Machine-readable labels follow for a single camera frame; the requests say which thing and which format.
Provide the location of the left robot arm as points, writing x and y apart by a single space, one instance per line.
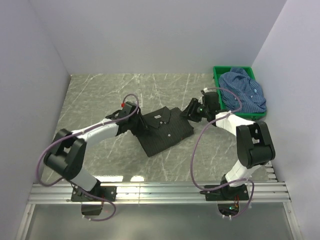
65 155

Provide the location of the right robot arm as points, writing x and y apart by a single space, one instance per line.
254 145

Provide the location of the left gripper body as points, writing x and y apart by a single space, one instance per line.
134 122

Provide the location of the green plastic bin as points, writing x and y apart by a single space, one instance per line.
217 71

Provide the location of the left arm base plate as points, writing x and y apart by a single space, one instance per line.
92 202

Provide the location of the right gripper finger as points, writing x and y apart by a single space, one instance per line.
192 108
197 118

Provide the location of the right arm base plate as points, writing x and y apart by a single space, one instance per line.
235 200

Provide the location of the blue checked long sleeve shirt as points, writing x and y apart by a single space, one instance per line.
237 85

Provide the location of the aluminium mounting rail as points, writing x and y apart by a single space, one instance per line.
159 210

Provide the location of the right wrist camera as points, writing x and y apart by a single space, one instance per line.
206 91

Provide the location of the black pinstripe long sleeve shirt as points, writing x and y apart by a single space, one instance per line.
166 129

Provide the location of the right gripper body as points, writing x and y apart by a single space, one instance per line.
207 108

